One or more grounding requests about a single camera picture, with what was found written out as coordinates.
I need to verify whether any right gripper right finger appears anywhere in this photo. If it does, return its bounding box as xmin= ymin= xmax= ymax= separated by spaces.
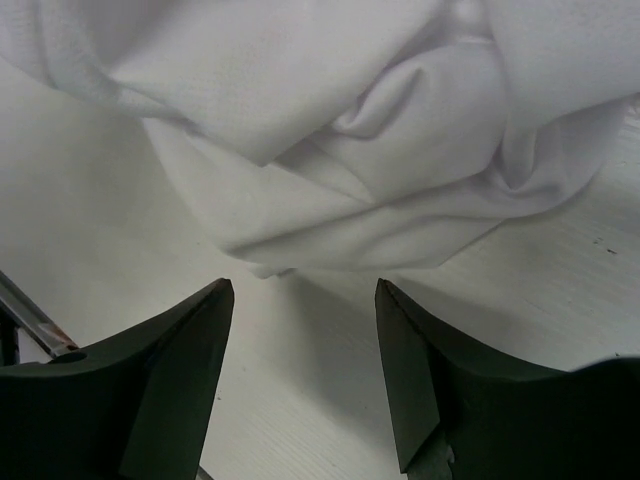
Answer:
xmin=375 ymin=280 xmax=639 ymax=479

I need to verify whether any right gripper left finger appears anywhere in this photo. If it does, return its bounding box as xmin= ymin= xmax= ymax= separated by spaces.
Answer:
xmin=1 ymin=279 xmax=234 ymax=479

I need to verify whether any white t shirt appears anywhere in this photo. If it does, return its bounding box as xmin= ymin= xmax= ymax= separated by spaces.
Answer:
xmin=1 ymin=1 xmax=639 ymax=276

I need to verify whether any aluminium table edge rail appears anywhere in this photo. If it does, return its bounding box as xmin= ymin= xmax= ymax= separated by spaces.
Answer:
xmin=1 ymin=273 xmax=78 ymax=365

